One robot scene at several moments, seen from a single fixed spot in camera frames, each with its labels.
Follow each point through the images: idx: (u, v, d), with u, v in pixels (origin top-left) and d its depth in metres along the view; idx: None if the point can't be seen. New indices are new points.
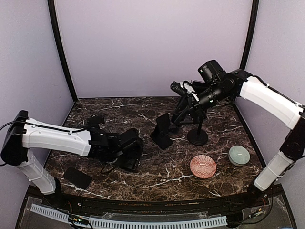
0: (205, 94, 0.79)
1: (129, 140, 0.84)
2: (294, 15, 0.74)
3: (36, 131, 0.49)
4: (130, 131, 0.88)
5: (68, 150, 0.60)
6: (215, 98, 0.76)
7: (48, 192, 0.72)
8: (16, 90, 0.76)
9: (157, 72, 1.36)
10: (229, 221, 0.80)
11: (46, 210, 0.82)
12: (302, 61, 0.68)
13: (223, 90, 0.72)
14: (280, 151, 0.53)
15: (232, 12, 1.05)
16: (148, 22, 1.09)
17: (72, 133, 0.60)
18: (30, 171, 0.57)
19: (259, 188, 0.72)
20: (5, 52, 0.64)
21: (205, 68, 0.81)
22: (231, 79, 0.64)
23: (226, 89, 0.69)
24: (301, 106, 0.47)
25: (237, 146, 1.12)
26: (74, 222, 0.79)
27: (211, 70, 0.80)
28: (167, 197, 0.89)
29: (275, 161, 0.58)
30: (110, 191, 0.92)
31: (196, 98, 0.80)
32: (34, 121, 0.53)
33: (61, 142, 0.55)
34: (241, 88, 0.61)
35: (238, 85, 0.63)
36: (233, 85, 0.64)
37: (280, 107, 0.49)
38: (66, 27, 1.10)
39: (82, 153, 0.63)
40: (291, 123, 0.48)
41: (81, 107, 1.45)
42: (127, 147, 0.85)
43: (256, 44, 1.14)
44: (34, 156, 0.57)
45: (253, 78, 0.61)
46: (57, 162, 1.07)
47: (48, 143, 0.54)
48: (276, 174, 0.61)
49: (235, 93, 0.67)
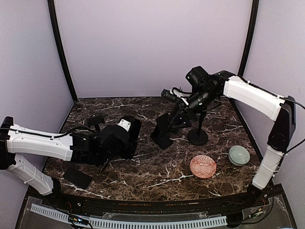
0: (193, 98, 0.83)
1: (108, 136, 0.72)
2: (294, 15, 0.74)
3: (18, 138, 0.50)
4: (112, 126, 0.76)
5: (52, 155, 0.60)
6: (204, 101, 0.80)
7: (46, 192, 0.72)
8: (16, 91, 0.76)
9: (157, 72, 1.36)
10: (229, 221, 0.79)
11: (46, 210, 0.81)
12: (302, 61, 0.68)
13: (209, 92, 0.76)
14: (269, 145, 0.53)
15: (232, 12, 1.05)
16: (148, 22, 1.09)
17: (54, 139, 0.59)
18: (21, 173, 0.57)
19: (258, 186, 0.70)
20: (5, 53, 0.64)
21: (191, 75, 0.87)
22: (214, 81, 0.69)
23: (212, 90, 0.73)
24: (282, 98, 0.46)
25: (237, 146, 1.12)
26: (74, 222, 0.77)
27: (198, 75, 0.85)
28: (167, 197, 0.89)
29: (268, 157, 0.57)
30: (110, 191, 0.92)
31: (185, 102, 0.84)
32: (18, 128, 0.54)
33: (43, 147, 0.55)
34: (224, 88, 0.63)
35: (221, 85, 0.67)
36: (216, 85, 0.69)
37: (261, 100, 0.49)
38: (66, 27, 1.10)
39: (65, 158, 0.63)
40: (275, 116, 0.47)
41: (80, 107, 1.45)
42: (109, 143, 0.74)
43: (256, 45, 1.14)
44: (23, 158, 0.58)
45: (235, 77, 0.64)
46: (57, 162, 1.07)
47: (32, 149, 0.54)
48: (270, 171, 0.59)
49: (219, 92, 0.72)
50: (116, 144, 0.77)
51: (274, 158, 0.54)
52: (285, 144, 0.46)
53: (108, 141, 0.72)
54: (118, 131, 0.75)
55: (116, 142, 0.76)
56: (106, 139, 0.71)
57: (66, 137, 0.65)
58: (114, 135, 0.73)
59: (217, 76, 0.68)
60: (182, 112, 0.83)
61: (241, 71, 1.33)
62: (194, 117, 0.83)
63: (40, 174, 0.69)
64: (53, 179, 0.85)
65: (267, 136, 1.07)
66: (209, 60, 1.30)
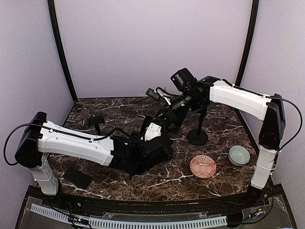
0: (177, 100, 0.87)
1: (155, 149, 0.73)
2: (294, 14, 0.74)
3: (53, 137, 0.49)
4: (160, 138, 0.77)
5: (86, 156, 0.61)
6: (187, 103, 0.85)
7: (49, 194, 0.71)
8: (17, 90, 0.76)
9: (157, 72, 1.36)
10: (229, 221, 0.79)
11: (46, 210, 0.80)
12: (302, 61, 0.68)
13: (193, 97, 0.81)
14: (260, 144, 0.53)
15: (232, 12, 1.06)
16: (148, 22, 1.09)
17: (92, 142, 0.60)
18: (40, 174, 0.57)
19: (257, 187, 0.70)
20: (5, 53, 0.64)
21: (177, 77, 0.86)
22: (199, 88, 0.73)
23: (196, 96, 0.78)
24: (268, 97, 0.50)
25: (237, 146, 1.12)
26: (74, 222, 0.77)
27: (182, 78, 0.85)
28: (167, 197, 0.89)
29: (264, 157, 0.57)
30: (110, 191, 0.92)
31: (168, 103, 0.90)
32: (51, 126, 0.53)
33: (76, 149, 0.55)
34: (210, 93, 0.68)
35: (206, 90, 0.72)
36: (201, 92, 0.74)
37: (249, 101, 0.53)
38: (66, 27, 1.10)
39: (103, 162, 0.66)
40: (262, 115, 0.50)
41: (80, 107, 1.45)
42: (153, 155, 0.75)
43: (256, 44, 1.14)
44: (46, 161, 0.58)
45: (219, 81, 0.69)
46: (57, 162, 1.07)
47: (65, 150, 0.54)
48: (268, 170, 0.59)
49: (206, 98, 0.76)
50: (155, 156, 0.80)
51: (269, 156, 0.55)
52: (275, 142, 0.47)
53: (155, 153, 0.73)
54: (166, 144, 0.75)
55: (160, 155, 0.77)
56: (153, 151, 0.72)
57: (108, 141, 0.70)
58: (162, 148, 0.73)
59: (201, 83, 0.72)
60: (163, 110, 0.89)
61: (241, 71, 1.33)
62: (174, 118, 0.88)
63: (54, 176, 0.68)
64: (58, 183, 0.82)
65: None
66: (209, 60, 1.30)
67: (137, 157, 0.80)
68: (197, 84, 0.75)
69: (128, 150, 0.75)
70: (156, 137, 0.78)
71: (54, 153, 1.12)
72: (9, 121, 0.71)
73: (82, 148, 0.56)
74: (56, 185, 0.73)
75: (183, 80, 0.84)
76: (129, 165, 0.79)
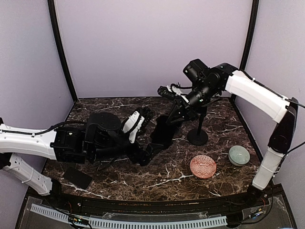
0: (193, 93, 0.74)
1: (89, 128, 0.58)
2: (294, 15, 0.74)
3: (0, 138, 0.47)
4: (94, 116, 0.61)
5: (35, 152, 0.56)
6: (204, 96, 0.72)
7: (45, 193, 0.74)
8: (17, 91, 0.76)
9: (157, 71, 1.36)
10: (229, 221, 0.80)
11: (46, 210, 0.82)
12: (302, 60, 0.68)
13: (210, 87, 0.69)
14: (269, 147, 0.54)
15: (232, 12, 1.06)
16: (148, 23, 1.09)
17: (35, 136, 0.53)
18: (18, 174, 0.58)
19: (258, 187, 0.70)
20: (5, 53, 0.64)
21: (189, 68, 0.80)
22: (216, 74, 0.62)
23: (212, 85, 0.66)
24: (288, 100, 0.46)
25: (237, 146, 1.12)
26: (74, 222, 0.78)
27: (196, 68, 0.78)
28: (167, 197, 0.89)
29: (269, 159, 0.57)
30: (110, 191, 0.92)
31: (185, 99, 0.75)
32: (4, 126, 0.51)
33: (27, 145, 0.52)
34: (227, 83, 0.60)
35: (224, 79, 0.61)
36: (218, 79, 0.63)
37: (265, 99, 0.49)
38: (67, 27, 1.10)
39: (50, 157, 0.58)
40: (278, 118, 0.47)
41: (80, 107, 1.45)
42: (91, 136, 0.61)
43: (256, 44, 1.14)
44: (19, 159, 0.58)
45: (238, 71, 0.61)
46: (57, 162, 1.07)
47: (17, 149, 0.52)
48: (271, 171, 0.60)
49: (221, 87, 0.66)
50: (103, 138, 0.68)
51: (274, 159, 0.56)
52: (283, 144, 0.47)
53: (91, 133, 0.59)
54: (102, 120, 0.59)
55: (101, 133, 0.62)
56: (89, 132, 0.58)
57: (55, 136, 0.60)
58: (96, 126, 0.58)
59: (219, 69, 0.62)
60: (180, 109, 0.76)
61: None
62: (193, 117, 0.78)
63: (38, 175, 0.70)
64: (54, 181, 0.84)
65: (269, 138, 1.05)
66: (209, 60, 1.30)
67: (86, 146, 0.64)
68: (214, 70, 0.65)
69: (73, 140, 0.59)
70: (91, 115, 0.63)
71: None
72: (8, 121, 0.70)
73: (32, 144, 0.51)
74: (47, 183, 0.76)
75: (198, 70, 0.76)
76: (78, 158, 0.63)
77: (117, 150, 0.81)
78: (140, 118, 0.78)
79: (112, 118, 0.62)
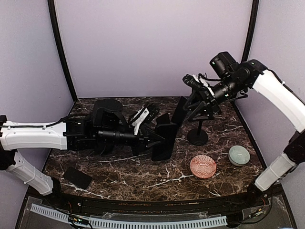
0: (218, 88, 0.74)
1: (97, 112, 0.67)
2: (294, 15, 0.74)
3: (11, 133, 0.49)
4: (99, 102, 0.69)
5: (45, 144, 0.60)
6: (230, 91, 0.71)
7: (46, 192, 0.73)
8: (17, 91, 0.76)
9: (157, 71, 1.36)
10: (229, 221, 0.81)
11: (46, 210, 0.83)
12: (302, 60, 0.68)
13: (238, 82, 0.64)
14: (283, 153, 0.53)
15: (233, 12, 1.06)
16: (148, 22, 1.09)
17: (45, 128, 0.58)
18: (22, 173, 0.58)
19: (259, 188, 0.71)
20: (5, 53, 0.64)
21: (217, 61, 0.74)
22: (246, 69, 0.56)
23: (239, 81, 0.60)
24: None
25: (237, 146, 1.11)
26: (74, 222, 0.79)
27: (225, 61, 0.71)
28: (167, 197, 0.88)
29: (278, 164, 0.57)
30: (110, 191, 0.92)
31: (211, 92, 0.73)
32: (11, 123, 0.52)
33: (39, 138, 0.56)
34: (253, 82, 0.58)
35: (253, 77, 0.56)
36: (248, 75, 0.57)
37: (288, 103, 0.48)
38: (66, 27, 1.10)
39: (61, 146, 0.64)
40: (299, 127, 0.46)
41: (80, 107, 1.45)
42: (99, 119, 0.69)
43: (256, 45, 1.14)
44: (22, 158, 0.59)
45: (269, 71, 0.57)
46: (57, 162, 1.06)
47: (26, 142, 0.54)
48: (276, 176, 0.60)
49: (249, 85, 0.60)
50: (109, 120, 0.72)
51: (284, 165, 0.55)
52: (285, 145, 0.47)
53: (98, 116, 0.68)
54: (107, 104, 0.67)
55: (107, 116, 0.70)
56: (97, 115, 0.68)
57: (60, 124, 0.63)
58: (104, 109, 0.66)
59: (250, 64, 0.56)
60: (207, 106, 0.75)
61: None
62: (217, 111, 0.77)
63: (40, 174, 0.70)
64: (53, 180, 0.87)
65: (269, 140, 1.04)
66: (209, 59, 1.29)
67: (93, 132, 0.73)
68: (241, 65, 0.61)
69: (81, 128, 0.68)
70: (97, 101, 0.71)
71: (53, 153, 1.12)
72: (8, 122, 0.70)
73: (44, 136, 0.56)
74: (49, 183, 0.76)
75: (227, 63, 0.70)
76: (89, 143, 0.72)
77: (119, 139, 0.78)
78: (146, 112, 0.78)
79: (114, 102, 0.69)
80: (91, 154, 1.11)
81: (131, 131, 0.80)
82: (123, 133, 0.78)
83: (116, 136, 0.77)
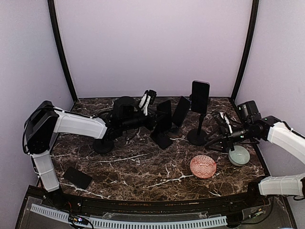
0: (238, 128, 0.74)
1: (118, 108, 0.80)
2: (293, 15, 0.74)
3: (67, 116, 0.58)
4: (117, 100, 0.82)
5: (85, 131, 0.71)
6: (247, 133, 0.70)
7: (53, 189, 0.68)
8: (16, 91, 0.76)
9: (157, 71, 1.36)
10: (229, 221, 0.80)
11: (45, 210, 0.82)
12: (302, 61, 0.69)
13: (252, 132, 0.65)
14: (299, 181, 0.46)
15: (232, 12, 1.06)
16: (147, 22, 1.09)
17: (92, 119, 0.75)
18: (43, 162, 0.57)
19: (260, 191, 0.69)
20: (5, 53, 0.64)
21: (243, 108, 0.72)
22: (259, 125, 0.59)
23: (254, 133, 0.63)
24: None
25: (238, 146, 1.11)
26: (74, 222, 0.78)
27: (252, 109, 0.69)
28: (167, 197, 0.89)
29: (288, 183, 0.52)
30: (110, 191, 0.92)
31: (229, 130, 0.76)
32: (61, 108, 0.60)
33: (83, 124, 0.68)
34: (268, 132, 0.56)
35: (266, 130, 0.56)
36: (261, 130, 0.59)
37: (294, 145, 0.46)
38: (66, 27, 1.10)
39: (97, 136, 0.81)
40: None
41: (80, 107, 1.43)
42: (120, 113, 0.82)
43: (255, 45, 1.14)
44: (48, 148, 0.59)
45: (280, 123, 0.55)
46: (57, 162, 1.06)
47: (73, 127, 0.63)
48: (282, 192, 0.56)
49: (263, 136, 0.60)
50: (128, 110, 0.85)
51: (292, 190, 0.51)
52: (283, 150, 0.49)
53: (118, 111, 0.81)
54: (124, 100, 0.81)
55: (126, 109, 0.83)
56: (118, 110, 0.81)
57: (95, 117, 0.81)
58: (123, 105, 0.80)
59: (263, 121, 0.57)
60: (223, 139, 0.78)
61: (241, 71, 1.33)
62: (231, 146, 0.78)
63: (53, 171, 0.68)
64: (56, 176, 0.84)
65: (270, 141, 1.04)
66: (209, 60, 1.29)
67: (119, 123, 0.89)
68: (259, 120, 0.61)
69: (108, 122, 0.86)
70: (114, 101, 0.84)
71: (53, 153, 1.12)
72: (8, 121, 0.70)
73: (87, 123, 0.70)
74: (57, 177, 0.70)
75: (253, 112, 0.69)
76: (118, 132, 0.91)
77: (138, 122, 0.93)
78: (146, 96, 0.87)
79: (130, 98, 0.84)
80: (91, 154, 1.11)
81: (142, 112, 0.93)
82: (138, 117, 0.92)
83: (135, 121, 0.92)
